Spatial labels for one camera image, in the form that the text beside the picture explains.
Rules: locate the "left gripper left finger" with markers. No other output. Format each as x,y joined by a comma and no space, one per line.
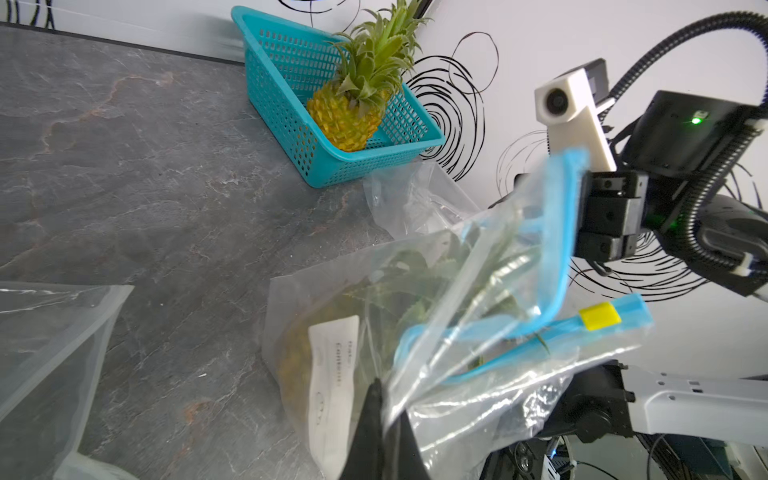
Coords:
366,455

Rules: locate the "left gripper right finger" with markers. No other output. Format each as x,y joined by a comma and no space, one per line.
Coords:
403,458

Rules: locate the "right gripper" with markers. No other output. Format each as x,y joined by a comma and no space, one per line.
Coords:
611,211

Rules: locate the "yellow pineapple green crown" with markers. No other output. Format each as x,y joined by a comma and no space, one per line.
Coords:
350,107

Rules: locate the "clear zip-top bag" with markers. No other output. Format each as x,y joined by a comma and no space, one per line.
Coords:
416,199
53,345

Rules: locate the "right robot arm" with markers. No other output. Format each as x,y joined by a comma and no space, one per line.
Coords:
653,218

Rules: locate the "teal plastic basket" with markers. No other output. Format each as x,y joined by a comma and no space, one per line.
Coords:
286,63

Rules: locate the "blue-zip clear bag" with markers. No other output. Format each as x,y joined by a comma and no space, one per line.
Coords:
461,412

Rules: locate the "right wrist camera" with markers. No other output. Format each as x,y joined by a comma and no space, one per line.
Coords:
569,107

